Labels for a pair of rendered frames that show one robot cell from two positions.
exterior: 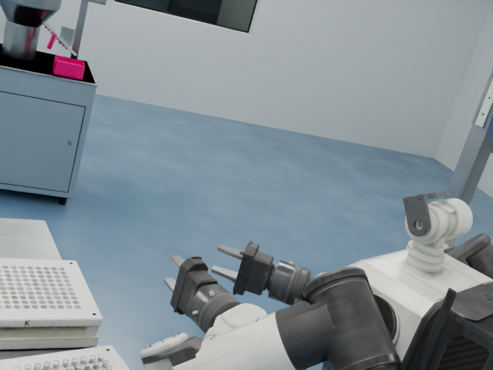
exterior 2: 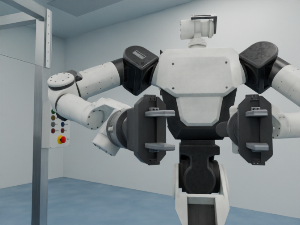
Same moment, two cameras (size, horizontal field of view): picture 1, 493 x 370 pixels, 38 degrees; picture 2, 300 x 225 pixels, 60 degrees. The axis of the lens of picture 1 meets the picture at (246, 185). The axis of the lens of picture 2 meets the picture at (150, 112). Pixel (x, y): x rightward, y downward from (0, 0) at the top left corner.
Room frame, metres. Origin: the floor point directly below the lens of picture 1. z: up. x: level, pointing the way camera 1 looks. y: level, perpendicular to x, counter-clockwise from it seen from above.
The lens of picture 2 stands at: (1.73, 0.35, 1.06)
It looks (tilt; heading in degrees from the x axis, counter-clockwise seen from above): 3 degrees up; 237
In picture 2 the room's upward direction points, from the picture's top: straight up
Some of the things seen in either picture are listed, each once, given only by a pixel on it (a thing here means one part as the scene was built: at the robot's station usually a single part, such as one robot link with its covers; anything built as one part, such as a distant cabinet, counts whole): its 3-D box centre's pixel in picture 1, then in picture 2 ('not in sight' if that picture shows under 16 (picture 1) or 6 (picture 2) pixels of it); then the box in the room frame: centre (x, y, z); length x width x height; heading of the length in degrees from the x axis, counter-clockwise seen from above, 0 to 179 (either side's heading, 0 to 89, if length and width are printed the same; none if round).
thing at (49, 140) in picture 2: not in sight; (56, 124); (1.37, -1.23, 1.06); 0.17 x 0.06 x 0.26; 37
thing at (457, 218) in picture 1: (436, 227); (195, 32); (1.11, -0.32, 1.38); 0.10 x 0.07 x 0.09; 141
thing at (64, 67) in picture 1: (68, 67); not in sight; (3.89, 1.13, 0.80); 0.16 x 0.12 x 0.09; 113
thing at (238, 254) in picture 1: (231, 249); (160, 111); (1.48, -0.01, 1.08); 0.06 x 0.03 x 0.02; 83
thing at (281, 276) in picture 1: (266, 275); (138, 129); (1.47, -0.10, 1.05); 0.12 x 0.10 x 0.13; 83
